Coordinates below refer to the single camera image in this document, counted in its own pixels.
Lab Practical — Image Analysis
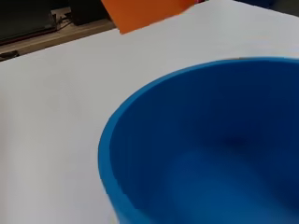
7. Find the blue round tub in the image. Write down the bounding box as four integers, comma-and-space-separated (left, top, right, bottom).
97, 56, 299, 224

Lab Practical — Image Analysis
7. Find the orange cube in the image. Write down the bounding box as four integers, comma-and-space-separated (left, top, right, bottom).
100, 0, 199, 35

